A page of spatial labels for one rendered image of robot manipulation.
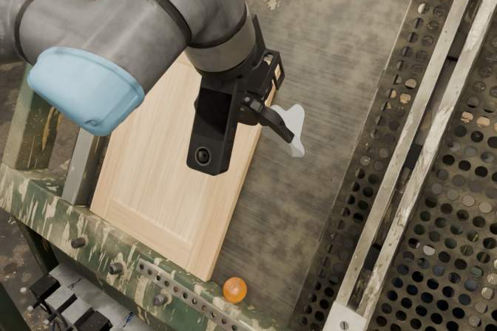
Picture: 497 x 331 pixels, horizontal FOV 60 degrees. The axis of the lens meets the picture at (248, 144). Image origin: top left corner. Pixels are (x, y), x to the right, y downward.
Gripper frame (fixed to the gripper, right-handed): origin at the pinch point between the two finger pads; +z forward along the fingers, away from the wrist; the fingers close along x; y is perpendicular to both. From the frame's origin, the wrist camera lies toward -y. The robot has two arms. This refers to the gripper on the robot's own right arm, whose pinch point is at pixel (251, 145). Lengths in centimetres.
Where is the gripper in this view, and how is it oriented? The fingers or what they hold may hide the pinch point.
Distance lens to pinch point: 61.8
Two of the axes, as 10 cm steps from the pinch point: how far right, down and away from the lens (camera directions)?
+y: 4.1, -8.6, 3.2
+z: 2.1, 4.3, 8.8
